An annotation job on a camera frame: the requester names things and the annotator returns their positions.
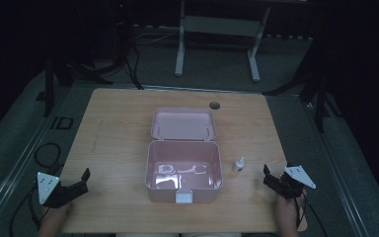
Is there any person's left hand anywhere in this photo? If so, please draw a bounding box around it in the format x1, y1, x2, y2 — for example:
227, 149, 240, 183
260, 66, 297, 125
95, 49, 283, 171
44, 201, 74, 226

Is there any white metal stand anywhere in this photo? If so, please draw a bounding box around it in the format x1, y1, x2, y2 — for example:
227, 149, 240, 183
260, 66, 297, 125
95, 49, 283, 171
174, 0, 272, 84

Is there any black rectangular floor frame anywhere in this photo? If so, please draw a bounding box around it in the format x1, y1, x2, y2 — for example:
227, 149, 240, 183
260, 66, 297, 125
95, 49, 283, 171
49, 116, 75, 131

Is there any black looped cable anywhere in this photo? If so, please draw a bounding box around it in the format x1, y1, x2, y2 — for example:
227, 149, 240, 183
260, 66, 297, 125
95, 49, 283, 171
34, 142, 62, 171

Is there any black metal stand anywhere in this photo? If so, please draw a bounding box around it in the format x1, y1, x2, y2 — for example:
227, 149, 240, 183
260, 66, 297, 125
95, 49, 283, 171
262, 65, 344, 134
36, 57, 114, 119

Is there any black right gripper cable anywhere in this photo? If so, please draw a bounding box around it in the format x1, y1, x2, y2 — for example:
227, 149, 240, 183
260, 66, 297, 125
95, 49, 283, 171
294, 190, 329, 237

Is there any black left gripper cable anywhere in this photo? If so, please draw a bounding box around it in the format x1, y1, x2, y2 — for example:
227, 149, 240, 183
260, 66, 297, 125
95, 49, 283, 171
9, 182, 48, 237

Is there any black cable bundle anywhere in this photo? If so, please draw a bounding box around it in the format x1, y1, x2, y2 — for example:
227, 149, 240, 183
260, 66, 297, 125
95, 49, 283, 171
110, 19, 146, 91

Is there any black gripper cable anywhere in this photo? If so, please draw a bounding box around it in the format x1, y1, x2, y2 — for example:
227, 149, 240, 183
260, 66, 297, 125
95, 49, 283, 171
294, 190, 329, 237
9, 182, 48, 237

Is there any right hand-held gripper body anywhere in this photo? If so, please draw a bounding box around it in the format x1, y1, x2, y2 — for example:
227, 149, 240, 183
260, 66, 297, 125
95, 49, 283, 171
271, 165, 318, 200

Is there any small white bottle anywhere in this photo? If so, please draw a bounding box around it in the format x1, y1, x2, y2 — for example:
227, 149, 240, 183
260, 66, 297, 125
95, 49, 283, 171
231, 156, 246, 175

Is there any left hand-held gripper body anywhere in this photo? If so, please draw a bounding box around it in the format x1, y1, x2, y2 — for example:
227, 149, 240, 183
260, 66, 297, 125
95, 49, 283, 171
37, 171, 84, 209

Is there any person's right hand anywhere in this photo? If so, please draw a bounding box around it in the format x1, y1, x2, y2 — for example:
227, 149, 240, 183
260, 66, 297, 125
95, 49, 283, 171
274, 192, 307, 229

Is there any pink plastic storage box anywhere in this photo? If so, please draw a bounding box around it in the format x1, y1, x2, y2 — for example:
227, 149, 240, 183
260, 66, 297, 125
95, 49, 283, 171
144, 107, 224, 204

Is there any metal floor rail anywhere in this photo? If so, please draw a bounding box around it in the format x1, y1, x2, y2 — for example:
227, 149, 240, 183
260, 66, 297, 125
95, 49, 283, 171
0, 86, 77, 231
304, 98, 378, 237

